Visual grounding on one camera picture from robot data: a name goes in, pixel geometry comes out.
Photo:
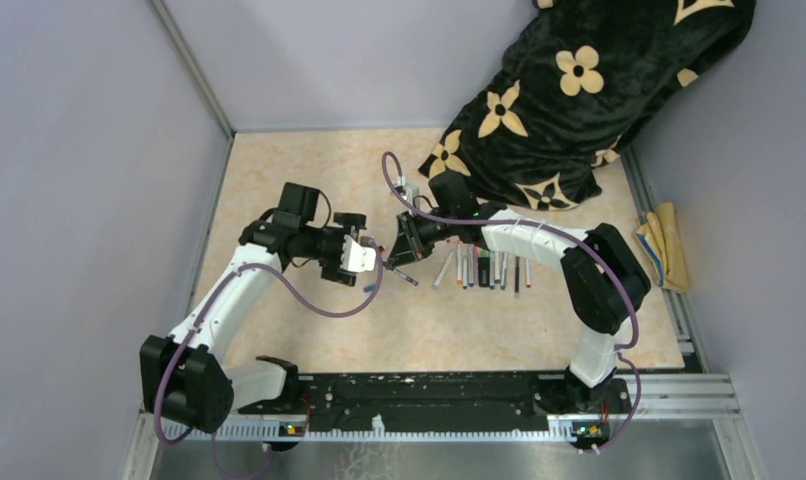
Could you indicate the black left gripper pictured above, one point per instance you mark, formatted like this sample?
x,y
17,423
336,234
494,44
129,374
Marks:
x,y
340,254

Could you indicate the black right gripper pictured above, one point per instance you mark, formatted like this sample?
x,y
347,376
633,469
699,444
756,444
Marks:
x,y
410,245

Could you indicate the dark purple gel pen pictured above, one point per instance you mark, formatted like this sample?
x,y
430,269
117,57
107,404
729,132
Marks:
x,y
406,277

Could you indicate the teal cap white marker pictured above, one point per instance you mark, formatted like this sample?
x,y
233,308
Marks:
x,y
443,270

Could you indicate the blue cap white marker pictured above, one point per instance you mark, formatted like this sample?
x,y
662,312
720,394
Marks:
x,y
464,268

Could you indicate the orange cap marker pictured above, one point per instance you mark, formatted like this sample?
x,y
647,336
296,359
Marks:
x,y
459,265

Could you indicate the green black marker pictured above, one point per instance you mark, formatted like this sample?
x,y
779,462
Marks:
x,y
484,269

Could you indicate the purple white pen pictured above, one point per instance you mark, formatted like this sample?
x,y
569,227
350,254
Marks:
x,y
494,270

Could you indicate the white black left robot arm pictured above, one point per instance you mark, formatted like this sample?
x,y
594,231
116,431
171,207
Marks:
x,y
182,376

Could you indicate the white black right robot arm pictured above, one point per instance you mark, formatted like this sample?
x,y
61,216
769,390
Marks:
x,y
605,282

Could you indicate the yellow blue folded cloth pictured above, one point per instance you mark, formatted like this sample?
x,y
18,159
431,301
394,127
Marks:
x,y
659,238

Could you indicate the black cream flower blanket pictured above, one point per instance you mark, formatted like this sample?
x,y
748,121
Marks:
x,y
575,89

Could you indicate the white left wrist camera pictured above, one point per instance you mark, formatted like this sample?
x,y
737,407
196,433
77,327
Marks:
x,y
358,255

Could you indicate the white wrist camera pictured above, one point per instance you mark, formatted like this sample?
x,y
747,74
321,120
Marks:
x,y
358,255
407,190

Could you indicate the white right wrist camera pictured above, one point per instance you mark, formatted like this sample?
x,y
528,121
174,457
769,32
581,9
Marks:
x,y
407,190

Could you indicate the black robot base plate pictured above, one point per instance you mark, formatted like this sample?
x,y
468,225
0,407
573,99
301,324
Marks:
x,y
443,402

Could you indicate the aluminium rail frame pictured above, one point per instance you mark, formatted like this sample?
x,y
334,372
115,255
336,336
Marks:
x,y
680,426

